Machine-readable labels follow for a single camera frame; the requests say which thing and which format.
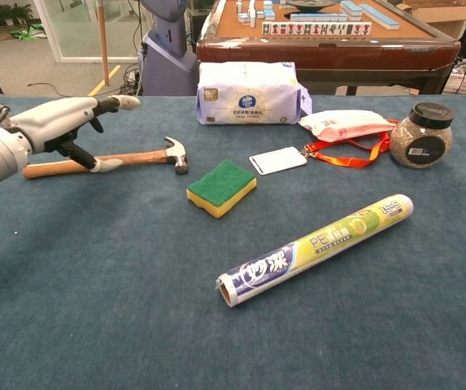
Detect upright mahjong tile row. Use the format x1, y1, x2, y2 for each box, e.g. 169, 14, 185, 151
261, 20, 372, 37

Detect white badge card holder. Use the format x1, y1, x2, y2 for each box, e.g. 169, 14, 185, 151
249, 146, 308, 176

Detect blue felt table mat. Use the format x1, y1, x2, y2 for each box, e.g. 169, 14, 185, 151
0, 95, 466, 390

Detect small white pink wipes pack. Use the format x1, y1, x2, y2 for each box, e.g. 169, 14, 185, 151
298, 109, 396, 143

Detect brown mahjong table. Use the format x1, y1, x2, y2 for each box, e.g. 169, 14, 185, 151
195, 0, 461, 97

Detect green bag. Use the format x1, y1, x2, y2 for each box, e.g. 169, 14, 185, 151
11, 23, 49, 41

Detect cling film roll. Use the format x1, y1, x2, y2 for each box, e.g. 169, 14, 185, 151
216, 193, 415, 309

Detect black floor cable tangle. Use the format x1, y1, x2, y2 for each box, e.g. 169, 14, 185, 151
116, 63, 144, 97

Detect green and yellow sponge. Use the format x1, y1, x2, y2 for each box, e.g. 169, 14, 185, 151
185, 158, 258, 219

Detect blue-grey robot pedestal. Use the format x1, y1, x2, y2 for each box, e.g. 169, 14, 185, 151
137, 0, 199, 97

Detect large white tissue pack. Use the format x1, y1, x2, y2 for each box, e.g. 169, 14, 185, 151
194, 61, 312, 126

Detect orange lanyard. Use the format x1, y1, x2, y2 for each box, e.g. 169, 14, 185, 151
302, 119, 399, 169

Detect low blue mahjong tile wall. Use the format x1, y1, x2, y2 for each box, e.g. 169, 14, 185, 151
289, 12, 350, 23

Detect dark mahjong dice tray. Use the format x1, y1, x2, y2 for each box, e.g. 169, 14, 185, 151
284, 0, 339, 10

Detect white framed glass partition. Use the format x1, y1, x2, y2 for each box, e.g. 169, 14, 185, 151
33, 0, 144, 64

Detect scattered blue mahjong tiles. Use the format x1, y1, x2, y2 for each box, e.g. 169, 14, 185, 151
235, 0, 277, 26

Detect wooden handle claw hammer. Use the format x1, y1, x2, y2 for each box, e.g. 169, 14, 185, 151
23, 136, 189, 180

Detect long blue mahjong tile wall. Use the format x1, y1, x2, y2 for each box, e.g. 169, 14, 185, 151
360, 3, 401, 30

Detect wooden pole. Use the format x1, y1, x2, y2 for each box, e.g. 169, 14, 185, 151
96, 0, 111, 86

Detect short blue mahjong tile wall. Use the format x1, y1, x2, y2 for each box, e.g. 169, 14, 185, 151
340, 0, 364, 18

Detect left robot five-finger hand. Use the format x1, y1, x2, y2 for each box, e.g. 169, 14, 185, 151
7, 94, 142, 174

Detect glass jar with black lid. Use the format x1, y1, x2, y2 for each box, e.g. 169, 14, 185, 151
390, 102, 456, 170

